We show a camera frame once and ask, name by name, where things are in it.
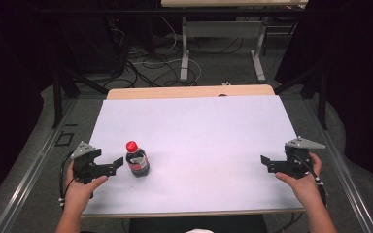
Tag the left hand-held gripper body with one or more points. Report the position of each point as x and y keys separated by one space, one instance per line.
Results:
x=84 y=161

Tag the dark curtain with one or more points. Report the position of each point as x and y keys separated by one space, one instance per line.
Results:
x=9 y=81
x=359 y=81

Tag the person's left hand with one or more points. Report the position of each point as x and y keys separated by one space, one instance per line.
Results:
x=77 y=194

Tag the desk with white legs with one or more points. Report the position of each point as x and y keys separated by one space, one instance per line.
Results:
x=184 y=48

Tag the metal floor rail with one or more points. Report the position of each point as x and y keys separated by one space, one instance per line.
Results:
x=29 y=174
x=346 y=181

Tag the cola bottle with red cap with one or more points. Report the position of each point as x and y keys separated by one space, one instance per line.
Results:
x=138 y=163

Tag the black metal stand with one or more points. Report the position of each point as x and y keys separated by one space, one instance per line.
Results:
x=322 y=97
x=57 y=97

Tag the person's dark clothing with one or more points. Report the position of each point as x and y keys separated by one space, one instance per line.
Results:
x=175 y=225

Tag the person's right hand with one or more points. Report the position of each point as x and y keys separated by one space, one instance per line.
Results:
x=306 y=189

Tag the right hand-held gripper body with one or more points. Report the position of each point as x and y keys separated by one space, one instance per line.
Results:
x=299 y=161

